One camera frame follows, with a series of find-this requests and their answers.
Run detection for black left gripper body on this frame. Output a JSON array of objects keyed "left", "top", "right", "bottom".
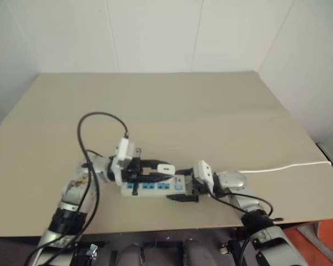
[{"left": 121, "top": 148, "right": 146, "bottom": 196}]

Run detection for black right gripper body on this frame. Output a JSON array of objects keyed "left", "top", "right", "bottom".
[{"left": 190, "top": 172, "right": 211, "bottom": 196}]

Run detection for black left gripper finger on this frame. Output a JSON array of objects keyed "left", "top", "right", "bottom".
[
  {"left": 142, "top": 172, "right": 173, "bottom": 183},
  {"left": 142, "top": 158, "right": 165, "bottom": 168}
]

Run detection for white power strip blue sockets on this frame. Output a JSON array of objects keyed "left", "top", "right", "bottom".
[{"left": 119, "top": 172, "right": 195, "bottom": 198}]

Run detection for white charger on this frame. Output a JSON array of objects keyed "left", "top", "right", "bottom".
[{"left": 157, "top": 163, "right": 176, "bottom": 178}]

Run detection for dark rounded shape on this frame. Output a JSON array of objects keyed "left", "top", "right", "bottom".
[{"left": 118, "top": 243, "right": 145, "bottom": 266}]

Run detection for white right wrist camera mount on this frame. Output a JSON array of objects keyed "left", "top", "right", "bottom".
[{"left": 193, "top": 160, "right": 215, "bottom": 195}]

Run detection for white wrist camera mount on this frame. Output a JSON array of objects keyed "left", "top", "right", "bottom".
[
  {"left": 193, "top": 160, "right": 215, "bottom": 195},
  {"left": 110, "top": 137, "right": 137, "bottom": 187}
]

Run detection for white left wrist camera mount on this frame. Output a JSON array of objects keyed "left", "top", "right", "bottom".
[{"left": 110, "top": 137, "right": 137, "bottom": 187}]

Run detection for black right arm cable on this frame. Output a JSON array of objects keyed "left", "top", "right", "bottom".
[{"left": 206, "top": 182, "right": 285, "bottom": 266}]

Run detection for white power strip cable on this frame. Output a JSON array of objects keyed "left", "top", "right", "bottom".
[{"left": 236, "top": 160, "right": 332, "bottom": 175}]

